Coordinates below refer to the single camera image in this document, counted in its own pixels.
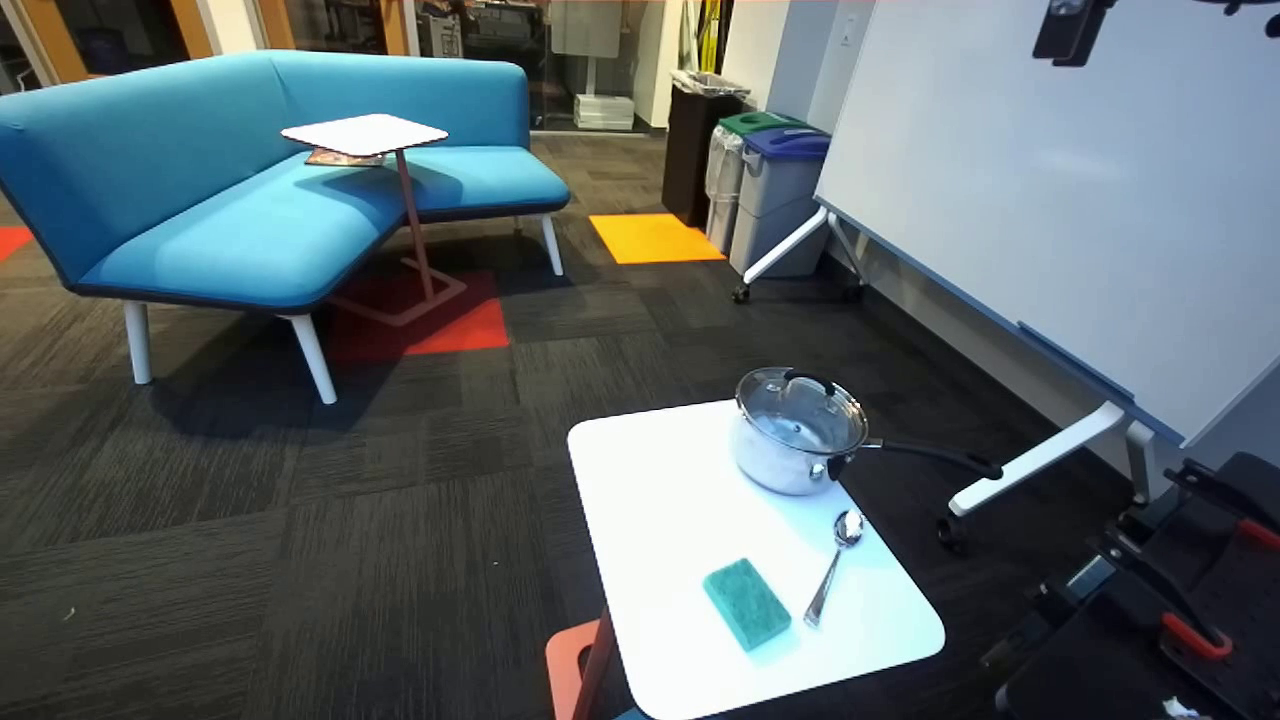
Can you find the white rolling whiteboard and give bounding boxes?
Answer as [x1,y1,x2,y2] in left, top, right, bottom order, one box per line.
[731,0,1280,530]

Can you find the white side table red base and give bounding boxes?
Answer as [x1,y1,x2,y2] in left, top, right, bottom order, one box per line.
[539,397,951,720]

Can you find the black trash bin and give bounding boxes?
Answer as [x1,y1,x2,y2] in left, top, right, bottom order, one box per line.
[659,73,755,231]

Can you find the grey bin blue lid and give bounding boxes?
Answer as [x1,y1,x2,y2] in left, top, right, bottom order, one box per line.
[722,123,837,283]

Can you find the blue corner sofa white legs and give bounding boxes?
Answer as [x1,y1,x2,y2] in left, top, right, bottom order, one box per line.
[0,50,574,407]

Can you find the teal green sponge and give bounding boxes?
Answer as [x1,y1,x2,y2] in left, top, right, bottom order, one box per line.
[700,555,795,655]

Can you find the red handled clamp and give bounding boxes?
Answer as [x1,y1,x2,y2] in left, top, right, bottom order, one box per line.
[1155,608,1240,667]
[1237,512,1280,560]

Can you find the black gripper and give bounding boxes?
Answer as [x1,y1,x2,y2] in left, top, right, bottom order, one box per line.
[1027,0,1121,73]

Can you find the small white laptop table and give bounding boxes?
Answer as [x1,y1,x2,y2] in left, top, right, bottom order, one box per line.
[279,110,473,333]

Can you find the black mounting board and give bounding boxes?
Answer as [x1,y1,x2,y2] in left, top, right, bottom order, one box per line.
[992,452,1280,720]

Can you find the metal spoon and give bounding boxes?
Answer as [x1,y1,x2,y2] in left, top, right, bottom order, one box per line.
[799,506,869,634]

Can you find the steel pot with black handle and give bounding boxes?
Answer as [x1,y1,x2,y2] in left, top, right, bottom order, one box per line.
[728,366,1009,499]

